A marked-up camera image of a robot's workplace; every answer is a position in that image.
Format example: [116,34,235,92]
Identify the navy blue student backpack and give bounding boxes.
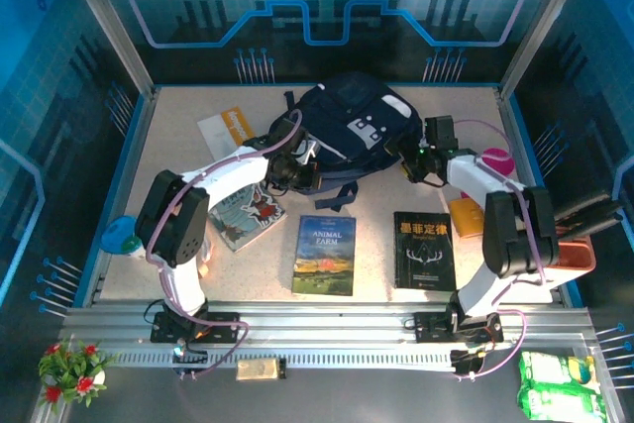
[266,70,428,214]

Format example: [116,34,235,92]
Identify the blue cartoon picture book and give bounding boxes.
[206,182,288,254]

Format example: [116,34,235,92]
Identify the small yellow notebook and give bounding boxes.
[448,196,486,240]

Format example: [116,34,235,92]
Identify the orange white homework notebook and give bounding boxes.
[196,105,259,159]

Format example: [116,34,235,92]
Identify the black book with antler print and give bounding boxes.
[393,210,458,291]

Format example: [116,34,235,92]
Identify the Animal Farm book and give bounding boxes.
[290,214,358,297]

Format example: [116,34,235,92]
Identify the pink plastic goblet cup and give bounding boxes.
[458,147,516,202]

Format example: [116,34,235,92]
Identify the green white snack packet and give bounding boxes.
[517,350,599,392]
[516,382,609,422]

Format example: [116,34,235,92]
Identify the artificial plant with red flowers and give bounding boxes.
[38,338,119,414]

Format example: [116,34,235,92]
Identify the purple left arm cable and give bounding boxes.
[145,108,304,382]

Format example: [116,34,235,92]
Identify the aluminium right side rail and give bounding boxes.
[494,85,569,305]

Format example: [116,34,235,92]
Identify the aluminium rail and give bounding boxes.
[81,88,160,308]
[494,85,569,305]

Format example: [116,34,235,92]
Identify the aluminium front rail frame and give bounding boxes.
[58,299,593,361]

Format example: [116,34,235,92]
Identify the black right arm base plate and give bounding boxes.
[413,311,504,344]

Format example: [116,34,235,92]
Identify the aluminium left side rail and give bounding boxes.
[81,88,160,308]

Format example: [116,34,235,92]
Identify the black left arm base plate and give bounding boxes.
[151,310,242,345]

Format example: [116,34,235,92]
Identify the aluminium right corner post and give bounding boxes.
[497,0,595,98]

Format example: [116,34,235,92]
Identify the aluminium corner post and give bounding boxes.
[497,0,595,98]
[53,0,158,98]

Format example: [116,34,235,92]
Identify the white slotted cable duct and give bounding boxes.
[106,351,458,372]

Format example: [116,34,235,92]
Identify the black right cable connector block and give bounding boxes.
[449,347,489,380]

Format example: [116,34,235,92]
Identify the black cable connector block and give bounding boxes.
[449,347,489,380]
[171,342,209,378]

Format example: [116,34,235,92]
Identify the black left cable connector block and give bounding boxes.
[171,342,209,378]

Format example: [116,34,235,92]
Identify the aluminium left corner post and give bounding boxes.
[53,0,158,98]

